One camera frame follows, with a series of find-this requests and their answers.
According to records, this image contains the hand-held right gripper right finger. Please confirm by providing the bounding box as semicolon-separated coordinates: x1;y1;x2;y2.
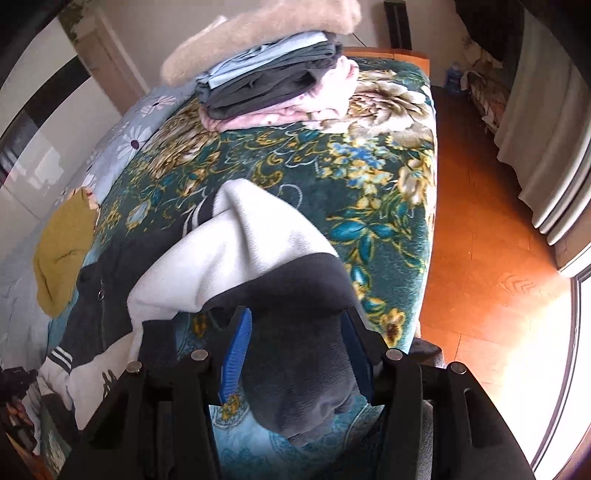
341;307;536;480

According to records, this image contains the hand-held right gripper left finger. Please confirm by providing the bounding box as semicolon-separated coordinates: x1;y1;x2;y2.
58;307;254;480

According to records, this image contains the navy and white jacket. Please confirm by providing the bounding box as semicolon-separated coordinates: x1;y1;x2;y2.
39;178;370;448

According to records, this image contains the stack of folded clothes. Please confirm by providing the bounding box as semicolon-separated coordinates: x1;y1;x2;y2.
201;55;361;132

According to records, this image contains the mustard yellow garment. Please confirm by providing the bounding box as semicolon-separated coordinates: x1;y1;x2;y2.
34;187;100;317

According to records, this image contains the green floral blanket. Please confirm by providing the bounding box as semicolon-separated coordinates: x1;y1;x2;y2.
41;58;437;480

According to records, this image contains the daisy print bedsheet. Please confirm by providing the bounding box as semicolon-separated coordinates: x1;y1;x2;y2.
55;85;195;208

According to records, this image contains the folded dark grey garment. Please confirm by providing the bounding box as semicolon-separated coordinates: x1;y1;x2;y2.
205;41;345;121

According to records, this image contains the white curtain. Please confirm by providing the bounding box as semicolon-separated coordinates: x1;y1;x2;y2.
496;9;591;278

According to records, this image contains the blue plastic bottle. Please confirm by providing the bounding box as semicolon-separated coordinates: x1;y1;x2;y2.
443;62;465;90

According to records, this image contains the cluttered low shelf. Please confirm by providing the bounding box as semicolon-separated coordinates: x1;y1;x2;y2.
462;46;514;136

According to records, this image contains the folded light blue garment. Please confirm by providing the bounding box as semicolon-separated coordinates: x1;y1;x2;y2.
198;30;338;90

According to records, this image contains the beige fluffy blanket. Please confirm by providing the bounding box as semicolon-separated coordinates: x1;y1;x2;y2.
161;0;363;86

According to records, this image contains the black upright stand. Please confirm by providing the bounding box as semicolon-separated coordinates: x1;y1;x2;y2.
384;0;413;51

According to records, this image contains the wooden bed frame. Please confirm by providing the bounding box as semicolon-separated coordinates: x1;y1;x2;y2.
344;46;431;72

